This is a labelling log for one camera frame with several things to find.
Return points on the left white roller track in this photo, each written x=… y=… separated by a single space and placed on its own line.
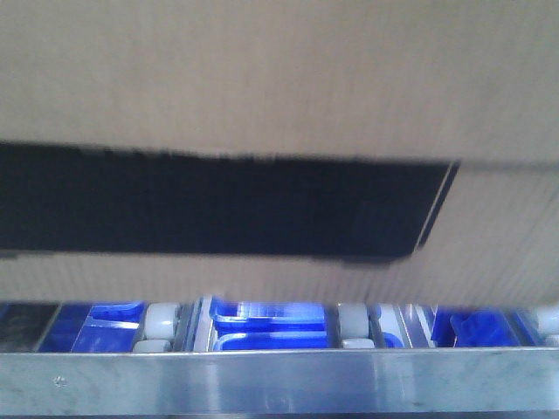
x=168 y=327

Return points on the small blue bin left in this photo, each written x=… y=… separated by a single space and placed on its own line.
x=99 y=327

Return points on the lower blue bin with items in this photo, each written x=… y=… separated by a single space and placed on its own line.
x=250 y=325

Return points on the brown cardboard box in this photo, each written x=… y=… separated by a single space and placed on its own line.
x=473 y=81

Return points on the large blue plastic bin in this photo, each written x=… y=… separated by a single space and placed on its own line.
x=453 y=327

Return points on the silver shelf front rail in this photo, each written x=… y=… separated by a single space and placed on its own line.
x=387 y=382

